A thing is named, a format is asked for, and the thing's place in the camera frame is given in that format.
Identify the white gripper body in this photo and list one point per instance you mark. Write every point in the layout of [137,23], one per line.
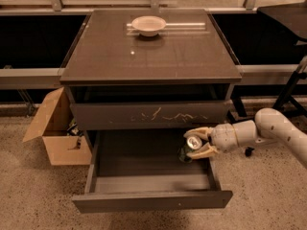
[223,137]

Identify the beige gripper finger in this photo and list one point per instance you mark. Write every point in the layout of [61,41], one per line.
[204,152]
[200,133]

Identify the green soda can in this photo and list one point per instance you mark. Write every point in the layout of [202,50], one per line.
[192,144]

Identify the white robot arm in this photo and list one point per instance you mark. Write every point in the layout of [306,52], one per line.
[269,125]

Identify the scratched top drawer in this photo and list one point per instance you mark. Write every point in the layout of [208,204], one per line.
[102,116]

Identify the open middle drawer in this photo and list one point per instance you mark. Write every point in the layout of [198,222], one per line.
[140,170]

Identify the dark grey drawer cabinet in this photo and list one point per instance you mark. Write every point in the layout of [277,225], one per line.
[109,43]

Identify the white bowl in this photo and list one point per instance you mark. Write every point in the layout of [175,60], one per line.
[148,25]

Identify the open cardboard box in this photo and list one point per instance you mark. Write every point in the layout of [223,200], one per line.
[50,124]

